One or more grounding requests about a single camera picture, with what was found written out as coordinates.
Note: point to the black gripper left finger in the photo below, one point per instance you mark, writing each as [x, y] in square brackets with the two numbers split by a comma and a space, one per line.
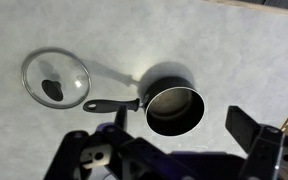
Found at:
[84, 146]

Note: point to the round glass pot lid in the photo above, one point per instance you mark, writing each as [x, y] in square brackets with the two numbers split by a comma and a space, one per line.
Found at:
[67, 70]

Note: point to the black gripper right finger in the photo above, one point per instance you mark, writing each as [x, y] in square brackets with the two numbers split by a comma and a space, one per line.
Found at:
[264, 146]

